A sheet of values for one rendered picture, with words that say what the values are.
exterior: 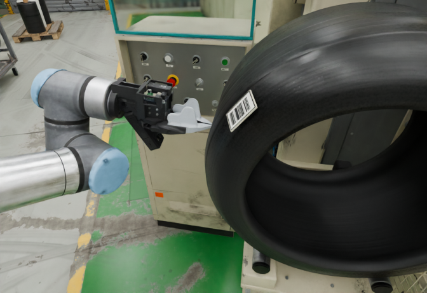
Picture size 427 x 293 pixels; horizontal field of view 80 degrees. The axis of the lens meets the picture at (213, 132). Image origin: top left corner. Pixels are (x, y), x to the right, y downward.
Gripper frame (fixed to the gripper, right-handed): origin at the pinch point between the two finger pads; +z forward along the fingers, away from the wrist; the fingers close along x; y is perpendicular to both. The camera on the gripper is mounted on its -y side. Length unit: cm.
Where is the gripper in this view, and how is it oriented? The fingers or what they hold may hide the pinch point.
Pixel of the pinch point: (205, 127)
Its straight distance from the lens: 55.6
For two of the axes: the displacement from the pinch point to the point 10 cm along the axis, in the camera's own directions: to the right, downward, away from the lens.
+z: 9.8, 2.0, -0.7
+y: 1.2, -8.0, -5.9
